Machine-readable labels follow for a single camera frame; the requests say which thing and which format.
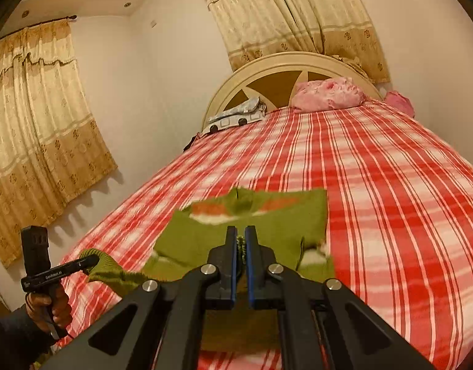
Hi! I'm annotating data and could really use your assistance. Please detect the green striped knit sweater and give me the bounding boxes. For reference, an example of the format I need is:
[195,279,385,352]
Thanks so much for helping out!
[80,188,335,297]

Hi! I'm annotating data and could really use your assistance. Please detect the dark jacket left forearm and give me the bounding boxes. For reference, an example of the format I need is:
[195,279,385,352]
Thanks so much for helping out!
[0,306,56,369]

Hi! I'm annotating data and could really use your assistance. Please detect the person's left hand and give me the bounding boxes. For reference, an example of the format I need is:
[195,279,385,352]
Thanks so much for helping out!
[25,284,72,332]

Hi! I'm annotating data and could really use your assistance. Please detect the beige side window curtain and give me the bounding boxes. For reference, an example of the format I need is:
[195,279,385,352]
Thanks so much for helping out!
[0,19,118,267]

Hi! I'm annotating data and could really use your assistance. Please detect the red plaid bed sheet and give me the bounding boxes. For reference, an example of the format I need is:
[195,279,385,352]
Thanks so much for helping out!
[67,104,473,369]

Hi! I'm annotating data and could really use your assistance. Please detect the pink floral pillow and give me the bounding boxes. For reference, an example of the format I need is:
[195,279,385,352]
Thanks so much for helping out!
[290,77,367,113]

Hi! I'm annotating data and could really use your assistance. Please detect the cream wooden headboard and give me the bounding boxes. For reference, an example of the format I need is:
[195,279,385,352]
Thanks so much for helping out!
[202,52,381,126]

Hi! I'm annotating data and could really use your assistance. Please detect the beige patterned curtain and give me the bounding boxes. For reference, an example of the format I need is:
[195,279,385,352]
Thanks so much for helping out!
[205,0,390,84]

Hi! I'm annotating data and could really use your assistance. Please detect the black camera box left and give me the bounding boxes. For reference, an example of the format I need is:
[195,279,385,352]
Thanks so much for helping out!
[21,225,51,277]

